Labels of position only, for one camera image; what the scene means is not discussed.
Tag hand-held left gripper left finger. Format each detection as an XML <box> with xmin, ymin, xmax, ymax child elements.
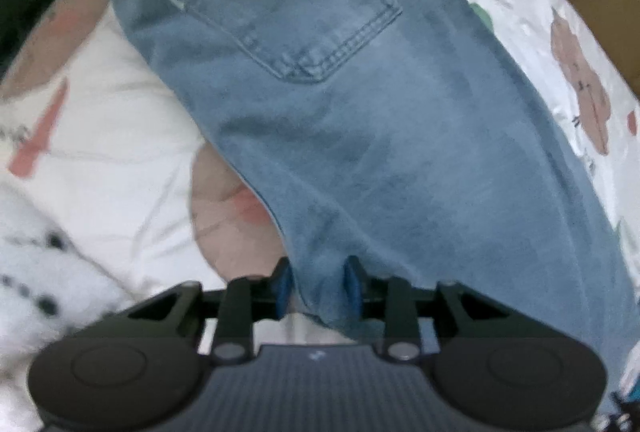
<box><xmin>120</xmin><ymin>257</ymin><xmax>296</xmax><ymax>365</ymax></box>

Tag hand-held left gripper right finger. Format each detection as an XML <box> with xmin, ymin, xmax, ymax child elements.
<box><xmin>344</xmin><ymin>257</ymin><xmax>521</xmax><ymax>363</ymax></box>

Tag blue denim jeans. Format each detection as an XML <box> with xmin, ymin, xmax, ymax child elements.
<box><xmin>97</xmin><ymin>0</ymin><xmax>640</xmax><ymax>413</ymax></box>

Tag cream bear print blanket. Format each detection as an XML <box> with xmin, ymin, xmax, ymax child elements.
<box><xmin>0</xmin><ymin>0</ymin><xmax>640</xmax><ymax>432</ymax></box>

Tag white fluffy spotted cloth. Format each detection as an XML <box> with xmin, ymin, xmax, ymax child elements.
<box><xmin>0</xmin><ymin>187</ymin><xmax>128</xmax><ymax>432</ymax></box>

